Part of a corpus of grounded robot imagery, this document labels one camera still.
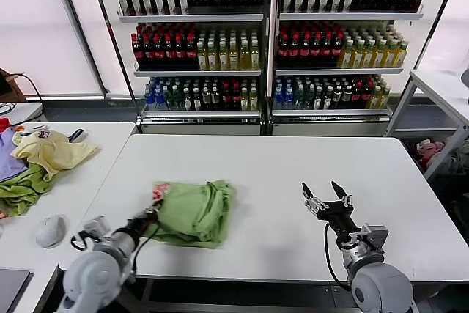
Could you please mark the light grey computer mouse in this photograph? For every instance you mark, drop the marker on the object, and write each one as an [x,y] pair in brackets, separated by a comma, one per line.
[49,232]

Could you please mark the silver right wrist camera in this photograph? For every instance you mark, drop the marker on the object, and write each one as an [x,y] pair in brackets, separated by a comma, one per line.
[373,238]

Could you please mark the white metal side table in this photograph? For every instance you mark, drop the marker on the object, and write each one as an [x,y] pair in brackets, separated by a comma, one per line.
[439,85]

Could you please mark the small blue water bottle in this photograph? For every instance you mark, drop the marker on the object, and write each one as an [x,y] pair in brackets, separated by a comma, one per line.
[149,99]
[288,100]
[278,100]
[158,99]

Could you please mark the beverage shelving unit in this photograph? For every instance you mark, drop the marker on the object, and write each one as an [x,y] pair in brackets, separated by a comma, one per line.
[190,18]
[348,16]

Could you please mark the dark grey laptop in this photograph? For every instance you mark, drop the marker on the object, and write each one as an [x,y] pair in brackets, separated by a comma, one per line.
[11,287]

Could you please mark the brown cardboard box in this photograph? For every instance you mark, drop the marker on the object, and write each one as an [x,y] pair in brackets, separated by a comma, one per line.
[16,87]

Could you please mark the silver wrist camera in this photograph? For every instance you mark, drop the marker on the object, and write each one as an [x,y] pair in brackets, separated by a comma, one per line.
[373,238]
[96,227]

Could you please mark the cola bottle red cap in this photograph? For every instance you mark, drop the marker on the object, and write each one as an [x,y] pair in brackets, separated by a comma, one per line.
[158,54]
[282,52]
[293,52]
[337,52]
[190,54]
[137,54]
[179,54]
[147,54]
[304,52]
[326,52]
[315,52]
[168,54]

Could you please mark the small yellow juice bottle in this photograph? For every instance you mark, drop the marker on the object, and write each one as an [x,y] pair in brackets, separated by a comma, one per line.
[383,98]
[373,99]
[253,101]
[244,101]

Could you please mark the small tea bottle white label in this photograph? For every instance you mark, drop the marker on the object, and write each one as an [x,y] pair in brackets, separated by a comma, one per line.
[215,100]
[347,98]
[337,98]
[206,100]

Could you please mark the pink clothes pile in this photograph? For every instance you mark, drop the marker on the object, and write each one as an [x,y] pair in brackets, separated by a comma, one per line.
[428,150]

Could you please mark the left beverage shelving unit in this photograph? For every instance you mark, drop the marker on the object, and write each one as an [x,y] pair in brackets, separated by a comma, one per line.
[190,18]

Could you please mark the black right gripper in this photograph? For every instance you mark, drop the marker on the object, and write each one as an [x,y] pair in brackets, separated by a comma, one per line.
[340,217]

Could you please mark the crumpled green garment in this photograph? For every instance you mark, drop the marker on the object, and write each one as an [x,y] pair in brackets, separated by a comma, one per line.
[18,192]

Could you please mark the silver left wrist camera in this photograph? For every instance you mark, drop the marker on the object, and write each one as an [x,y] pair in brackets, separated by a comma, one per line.
[96,227]

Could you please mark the small dark bottle red cap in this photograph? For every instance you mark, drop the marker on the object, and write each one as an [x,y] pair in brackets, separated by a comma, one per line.
[356,96]
[235,98]
[365,96]
[225,98]

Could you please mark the small green tinted bottle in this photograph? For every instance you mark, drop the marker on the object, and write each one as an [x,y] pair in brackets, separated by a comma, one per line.
[168,100]
[309,99]
[177,100]
[299,99]

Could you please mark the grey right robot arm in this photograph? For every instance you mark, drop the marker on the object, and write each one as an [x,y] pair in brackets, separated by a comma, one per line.
[381,287]

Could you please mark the pale yellow garment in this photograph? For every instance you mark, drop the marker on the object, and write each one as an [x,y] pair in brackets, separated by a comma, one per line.
[58,153]

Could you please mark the small dark bottle white cap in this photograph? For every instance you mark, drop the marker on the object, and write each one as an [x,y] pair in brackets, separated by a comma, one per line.
[187,101]
[196,101]
[327,100]
[318,100]

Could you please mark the purple garment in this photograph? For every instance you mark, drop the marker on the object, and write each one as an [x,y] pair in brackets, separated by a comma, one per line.
[9,159]

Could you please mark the right beverage shelving unit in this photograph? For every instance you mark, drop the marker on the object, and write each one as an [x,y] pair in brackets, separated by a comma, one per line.
[348,16]

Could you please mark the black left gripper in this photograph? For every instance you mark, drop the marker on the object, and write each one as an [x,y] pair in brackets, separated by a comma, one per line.
[144,223]

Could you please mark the light green t-shirt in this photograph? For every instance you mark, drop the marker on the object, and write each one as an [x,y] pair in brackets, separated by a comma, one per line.
[198,214]

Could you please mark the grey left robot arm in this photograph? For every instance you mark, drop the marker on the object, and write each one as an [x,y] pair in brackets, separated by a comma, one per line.
[95,276]

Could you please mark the grey green clothes pile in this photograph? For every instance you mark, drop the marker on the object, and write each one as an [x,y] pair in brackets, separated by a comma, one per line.
[458,166]

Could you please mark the red garment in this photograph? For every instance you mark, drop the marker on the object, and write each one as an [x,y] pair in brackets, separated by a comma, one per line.
[3,124]

